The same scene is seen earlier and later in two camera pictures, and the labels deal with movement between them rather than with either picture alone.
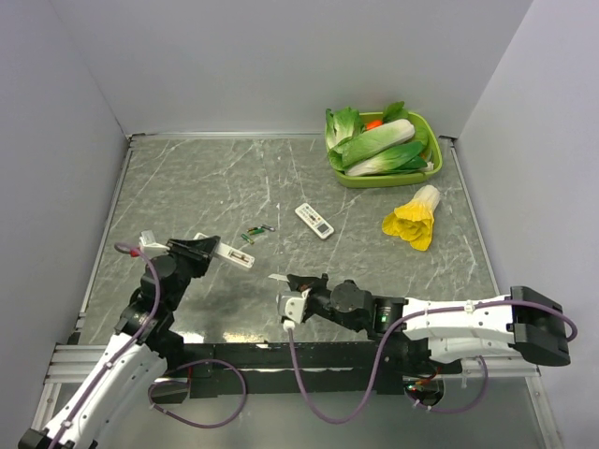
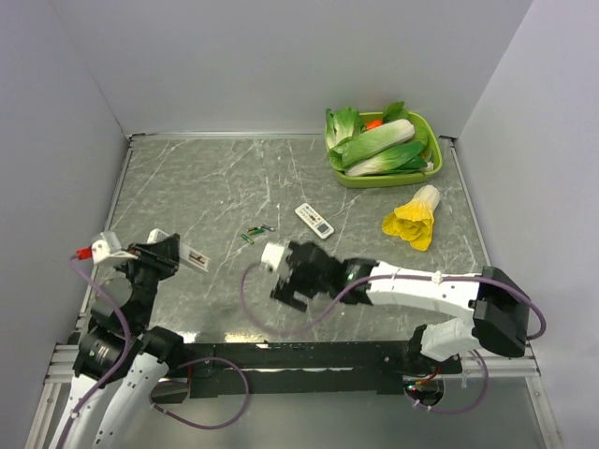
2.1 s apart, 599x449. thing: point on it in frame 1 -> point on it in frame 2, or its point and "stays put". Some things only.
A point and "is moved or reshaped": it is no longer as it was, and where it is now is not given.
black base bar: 229,370 stays put
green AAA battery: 242,235 stays put
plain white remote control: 230,253 is moved or reshaped
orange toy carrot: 373,124 stays put
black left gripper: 198,252 -> 167,249
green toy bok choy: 404,159 stays put
